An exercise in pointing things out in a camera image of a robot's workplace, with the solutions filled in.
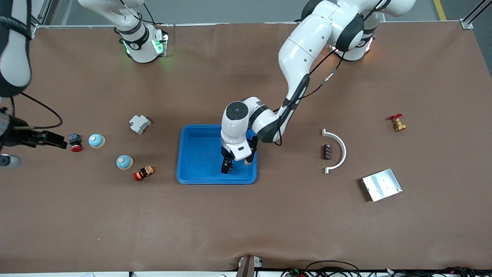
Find red button black block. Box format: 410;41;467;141
68;133;83;152

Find blue plastic tray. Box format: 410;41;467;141
176;124;257;185

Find red yellow push button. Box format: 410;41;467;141
133;166;155;182

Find white grey plastic clip part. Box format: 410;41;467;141
129;115;151;135

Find grey metal table clamp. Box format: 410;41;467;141
236;255;264;277

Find aluminium metal plate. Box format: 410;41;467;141
361;169;403;202

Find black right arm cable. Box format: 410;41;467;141
0;92;63;130

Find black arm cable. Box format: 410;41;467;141
271;0;385;147
0;92;63;130

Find aluminium frame profile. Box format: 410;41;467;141
460;0;492;30
23;0;52;39

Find white curved half ring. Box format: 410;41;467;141
322;129;347;174

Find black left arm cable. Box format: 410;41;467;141
271;0;385;147

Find black cable loop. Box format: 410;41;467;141
281;260;361;277

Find black right base cables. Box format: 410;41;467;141
143;2;170;27

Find brass valve red handle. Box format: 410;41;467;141
389;114;407;132

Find cable bundle with connectors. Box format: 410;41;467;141
384;266;477;277

